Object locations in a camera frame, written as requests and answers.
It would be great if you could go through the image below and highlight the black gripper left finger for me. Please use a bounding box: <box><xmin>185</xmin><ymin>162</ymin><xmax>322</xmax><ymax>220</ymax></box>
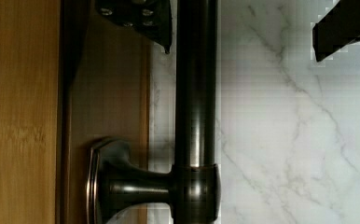
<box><xmin>95</xmin><ymin>0</ymin><xmax>173</xmax><ymax>54</ymax></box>

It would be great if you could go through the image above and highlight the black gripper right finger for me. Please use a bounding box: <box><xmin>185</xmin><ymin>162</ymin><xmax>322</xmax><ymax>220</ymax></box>
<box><xmin>312</xmin><ymin>0</ymin><xmax>360</xmax><ymax>62</ymax></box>

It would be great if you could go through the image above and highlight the dark metal drawer handle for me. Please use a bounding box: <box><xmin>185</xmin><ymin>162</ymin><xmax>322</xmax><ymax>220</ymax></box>
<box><xmin>86</xmin><ymin>0</ymin><xmax>220</xmax><ymax>224</ymax></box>

